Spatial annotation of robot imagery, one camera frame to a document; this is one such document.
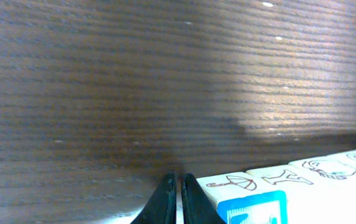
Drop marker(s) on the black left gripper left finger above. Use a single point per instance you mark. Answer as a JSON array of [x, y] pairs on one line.
[[161, 207]]

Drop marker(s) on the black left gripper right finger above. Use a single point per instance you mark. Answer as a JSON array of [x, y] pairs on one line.
[[197, 208]]

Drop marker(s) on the wooden block drawing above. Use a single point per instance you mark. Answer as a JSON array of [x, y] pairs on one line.
[[336, 182]]

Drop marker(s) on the wooden block brown picture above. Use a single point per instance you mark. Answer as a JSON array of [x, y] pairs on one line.
[[240, 198]]

